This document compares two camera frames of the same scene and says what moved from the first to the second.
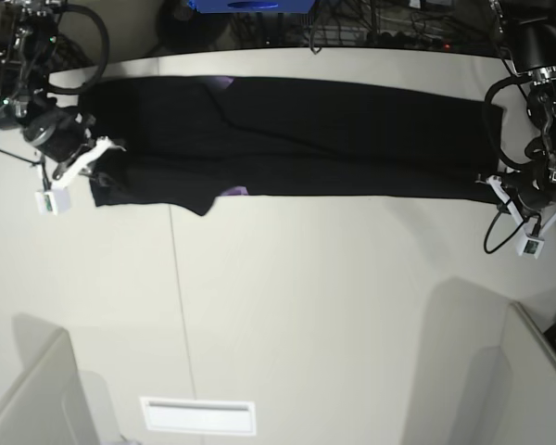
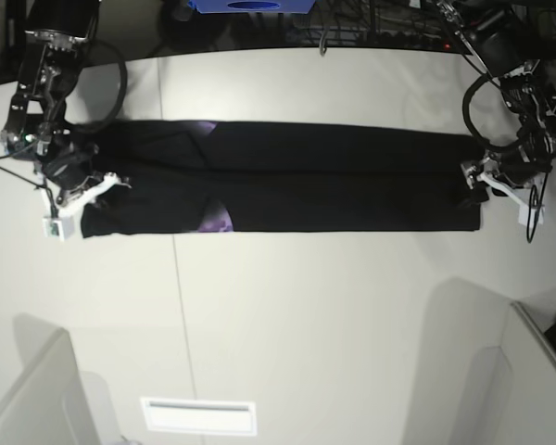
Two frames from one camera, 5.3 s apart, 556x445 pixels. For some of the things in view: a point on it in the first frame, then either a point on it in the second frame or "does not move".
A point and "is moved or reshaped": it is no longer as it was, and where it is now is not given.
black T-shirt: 185,141 is moved or reshaped
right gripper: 529,193 to 511,169
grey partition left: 50,407 does not move
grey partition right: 541,403 does not move
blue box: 252,6 does not move
